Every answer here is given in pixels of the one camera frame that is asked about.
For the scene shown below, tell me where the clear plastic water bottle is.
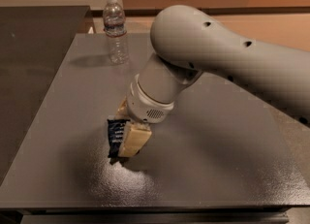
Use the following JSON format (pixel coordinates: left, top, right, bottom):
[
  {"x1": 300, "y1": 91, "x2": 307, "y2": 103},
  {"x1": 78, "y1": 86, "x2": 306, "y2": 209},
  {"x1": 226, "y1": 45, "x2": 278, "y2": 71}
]
[{"x1": 103, "y1": 0, "x2": 129, "y2": 64}]

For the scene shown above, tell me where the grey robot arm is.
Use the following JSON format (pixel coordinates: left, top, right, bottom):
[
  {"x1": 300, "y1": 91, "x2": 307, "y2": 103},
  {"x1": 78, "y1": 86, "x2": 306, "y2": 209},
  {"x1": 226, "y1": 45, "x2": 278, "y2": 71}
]
[{"x1": 117, "y1": 5, "x2": 310, "y2": 157}]

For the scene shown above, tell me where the dark blue rxbar wrapper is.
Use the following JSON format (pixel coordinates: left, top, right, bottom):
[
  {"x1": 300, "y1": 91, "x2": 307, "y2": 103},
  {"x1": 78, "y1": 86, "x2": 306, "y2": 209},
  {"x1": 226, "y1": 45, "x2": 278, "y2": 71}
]
[{"x1": 108, "y1": 119, "x2": 128, "y2": 158}]

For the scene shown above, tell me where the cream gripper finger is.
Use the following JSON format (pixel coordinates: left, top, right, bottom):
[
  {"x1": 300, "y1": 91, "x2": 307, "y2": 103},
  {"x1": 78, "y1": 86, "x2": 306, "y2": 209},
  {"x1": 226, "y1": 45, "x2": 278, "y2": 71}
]
[
  {"x1": 115, "y1": 98, "x2": 129, "y2": 119},
  {"x1": 118, "y1": 122, "x2": 152, "y2": 157}
]

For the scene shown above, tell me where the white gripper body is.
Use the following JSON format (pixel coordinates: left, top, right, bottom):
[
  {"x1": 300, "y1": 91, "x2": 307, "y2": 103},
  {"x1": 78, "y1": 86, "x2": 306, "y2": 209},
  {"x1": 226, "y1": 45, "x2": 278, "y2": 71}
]
[{"x1": 126, "y1": 75, "x2": 174, "y2": 124}]

